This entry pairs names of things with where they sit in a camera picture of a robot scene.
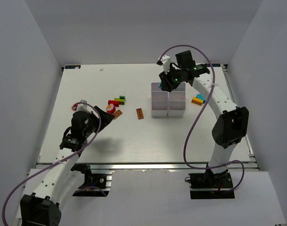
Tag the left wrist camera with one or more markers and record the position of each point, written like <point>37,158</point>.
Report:
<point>82,106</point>

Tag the small red lego piece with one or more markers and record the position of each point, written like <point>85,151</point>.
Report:
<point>74,107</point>

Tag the white right divided container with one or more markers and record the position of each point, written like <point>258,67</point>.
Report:
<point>177,101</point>

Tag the lime green lego brick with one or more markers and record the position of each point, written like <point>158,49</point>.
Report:
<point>120,101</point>

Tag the blue table label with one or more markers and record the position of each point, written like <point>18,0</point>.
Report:
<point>72,66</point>

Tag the teal rounded lego brick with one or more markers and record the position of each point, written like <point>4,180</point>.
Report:
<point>199,96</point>

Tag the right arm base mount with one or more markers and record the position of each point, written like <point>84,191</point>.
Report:
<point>201,187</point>

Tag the dark green lego brick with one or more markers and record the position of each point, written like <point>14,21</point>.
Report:
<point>123,97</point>

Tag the red long lego brick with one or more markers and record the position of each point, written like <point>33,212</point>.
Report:
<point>115,103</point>

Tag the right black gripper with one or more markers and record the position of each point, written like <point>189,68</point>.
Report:
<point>167,81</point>

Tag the aluminium table rail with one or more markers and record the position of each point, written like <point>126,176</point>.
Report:
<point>235,166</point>

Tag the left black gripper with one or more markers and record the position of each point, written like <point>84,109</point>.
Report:
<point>96,117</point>

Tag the brown 2x4 lego plate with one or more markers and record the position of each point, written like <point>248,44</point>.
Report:
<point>117,114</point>

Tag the red flower lego piece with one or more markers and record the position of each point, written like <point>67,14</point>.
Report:
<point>111,108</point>

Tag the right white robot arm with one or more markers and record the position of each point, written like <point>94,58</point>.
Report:
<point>231,120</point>

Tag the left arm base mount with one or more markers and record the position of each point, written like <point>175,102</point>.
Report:
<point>93,183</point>

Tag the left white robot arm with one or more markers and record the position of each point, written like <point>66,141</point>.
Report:
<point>65,176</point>

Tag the brown lego plate upside down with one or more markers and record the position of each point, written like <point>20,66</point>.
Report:
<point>139,113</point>

